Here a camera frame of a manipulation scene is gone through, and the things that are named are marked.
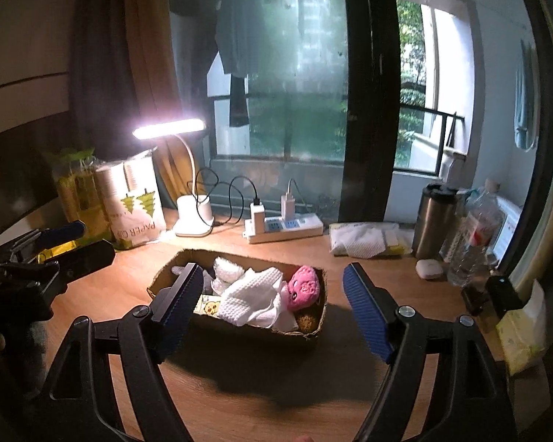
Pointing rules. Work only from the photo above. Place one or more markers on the white paper cup bag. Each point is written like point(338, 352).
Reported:
point(128, 190)

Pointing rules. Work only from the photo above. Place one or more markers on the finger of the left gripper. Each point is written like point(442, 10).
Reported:
point(66, 267)
point(26, 247)

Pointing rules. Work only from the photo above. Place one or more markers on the dark hanging clothes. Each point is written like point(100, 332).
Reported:
point(235, 31)

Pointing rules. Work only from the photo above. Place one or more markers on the white charger with black cable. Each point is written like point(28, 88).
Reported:
point(205, 182)

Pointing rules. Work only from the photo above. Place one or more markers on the folded white napkins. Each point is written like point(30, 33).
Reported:
point(367, 240)

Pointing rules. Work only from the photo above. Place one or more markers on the brown curtain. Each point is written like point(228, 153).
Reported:
point(122, 73)

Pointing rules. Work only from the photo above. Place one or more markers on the stainless steel tumbler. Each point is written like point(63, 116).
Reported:
point(434, 219)

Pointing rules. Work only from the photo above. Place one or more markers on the brown plush bear toy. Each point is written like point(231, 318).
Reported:
point(308, 323)

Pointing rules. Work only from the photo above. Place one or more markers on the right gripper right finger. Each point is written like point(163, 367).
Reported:
point(398, 340)

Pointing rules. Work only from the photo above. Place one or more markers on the small yellow packet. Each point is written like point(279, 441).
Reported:
point(58, 250)

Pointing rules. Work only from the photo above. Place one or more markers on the clear water bottle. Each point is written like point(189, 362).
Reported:
point(483, 219)

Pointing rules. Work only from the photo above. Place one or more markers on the green yellow snack bag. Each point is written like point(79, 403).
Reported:
point(73, 173)

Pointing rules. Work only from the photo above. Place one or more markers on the pink plush monster toy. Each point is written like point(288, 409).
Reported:
point(303, 288)

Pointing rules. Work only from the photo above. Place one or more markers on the cartoon tissue pack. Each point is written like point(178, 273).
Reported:
point(208, 305)

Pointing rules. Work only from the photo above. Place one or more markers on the white desk lamp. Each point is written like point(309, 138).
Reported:
point(177, 167)

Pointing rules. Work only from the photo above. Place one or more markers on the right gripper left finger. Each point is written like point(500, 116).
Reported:
point(147, 335)

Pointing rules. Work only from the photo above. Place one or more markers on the yellow wet wipes pack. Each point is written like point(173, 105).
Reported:
point(522, 333)

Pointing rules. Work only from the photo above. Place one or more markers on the white earbuds case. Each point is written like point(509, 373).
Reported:
point(429, 269)

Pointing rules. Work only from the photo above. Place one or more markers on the white paper towel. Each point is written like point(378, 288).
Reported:
point(258, 300)

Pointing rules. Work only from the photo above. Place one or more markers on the white power strip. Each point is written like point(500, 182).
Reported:
point(276, 229)

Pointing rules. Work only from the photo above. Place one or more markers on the white bubble wrap ball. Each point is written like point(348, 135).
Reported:
point(226, 273)

